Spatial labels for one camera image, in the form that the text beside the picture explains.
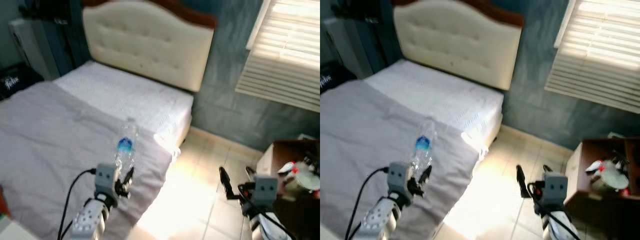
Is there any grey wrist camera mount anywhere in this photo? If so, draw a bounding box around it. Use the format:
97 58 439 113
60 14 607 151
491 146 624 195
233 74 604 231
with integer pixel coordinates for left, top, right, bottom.
252 175 279 206
542 172 569 206
95 163 120 194
387 161 413 194

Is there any black Felix bag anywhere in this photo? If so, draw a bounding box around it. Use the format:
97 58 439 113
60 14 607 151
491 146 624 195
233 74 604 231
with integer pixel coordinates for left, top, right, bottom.
0 62 45 101
320 62 357 96

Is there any tall white box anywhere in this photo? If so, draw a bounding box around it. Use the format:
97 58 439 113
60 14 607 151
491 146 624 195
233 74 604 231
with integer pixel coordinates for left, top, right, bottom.
322 17 361 76
9 17 51 81

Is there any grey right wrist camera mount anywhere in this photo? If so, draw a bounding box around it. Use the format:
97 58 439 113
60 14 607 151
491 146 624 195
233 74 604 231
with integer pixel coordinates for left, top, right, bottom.
542 172 569 206
252 175 279 206

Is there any white and red item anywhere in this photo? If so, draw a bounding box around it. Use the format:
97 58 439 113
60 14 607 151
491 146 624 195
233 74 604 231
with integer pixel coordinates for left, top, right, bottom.
585 159 608 174
277 161 301 176

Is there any brown wooden headboard frame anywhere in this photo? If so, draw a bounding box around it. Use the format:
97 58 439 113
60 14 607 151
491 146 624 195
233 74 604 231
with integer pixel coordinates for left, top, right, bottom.
392 0 526 28
81 0 217 30

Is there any round white jar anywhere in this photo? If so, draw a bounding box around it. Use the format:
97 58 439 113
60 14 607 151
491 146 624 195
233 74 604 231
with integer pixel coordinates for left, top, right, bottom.
292 170 321 196
597 167 631 194

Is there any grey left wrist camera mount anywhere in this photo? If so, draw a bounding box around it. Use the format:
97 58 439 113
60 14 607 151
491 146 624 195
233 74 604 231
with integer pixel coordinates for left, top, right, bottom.
95 163 120 194
387 161 413 194

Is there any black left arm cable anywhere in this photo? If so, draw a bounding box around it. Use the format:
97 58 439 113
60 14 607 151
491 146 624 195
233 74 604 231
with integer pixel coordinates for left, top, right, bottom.
344 166 390 240
56 168 97 240

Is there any clear plastic water bottle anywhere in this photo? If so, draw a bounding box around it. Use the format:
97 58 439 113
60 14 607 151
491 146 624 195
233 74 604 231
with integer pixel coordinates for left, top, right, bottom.
409 116 437 177
114 117 139 181

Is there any white window blind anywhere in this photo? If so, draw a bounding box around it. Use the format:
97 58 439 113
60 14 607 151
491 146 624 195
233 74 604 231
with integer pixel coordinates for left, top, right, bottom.
235 0 321 113
544 0 640 115

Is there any grey bed blanket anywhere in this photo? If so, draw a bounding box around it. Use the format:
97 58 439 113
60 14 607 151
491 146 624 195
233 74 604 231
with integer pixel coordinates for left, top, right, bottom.
0 80 175 240
320 79 482 240

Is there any cream tufted headboard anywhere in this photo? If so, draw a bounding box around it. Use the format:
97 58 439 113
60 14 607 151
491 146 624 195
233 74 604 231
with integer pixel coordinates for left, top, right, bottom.
81 1 216 93
392 1 523 92

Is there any brown wooden nightstand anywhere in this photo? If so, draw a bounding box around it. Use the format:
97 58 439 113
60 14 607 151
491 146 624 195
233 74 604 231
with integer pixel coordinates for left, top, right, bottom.
256 139 321 240
565 137 640 236

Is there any white patterned mattress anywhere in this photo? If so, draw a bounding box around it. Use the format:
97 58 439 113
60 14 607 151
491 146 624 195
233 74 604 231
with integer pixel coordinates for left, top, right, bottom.
52 60 195 151
364 59 505 151

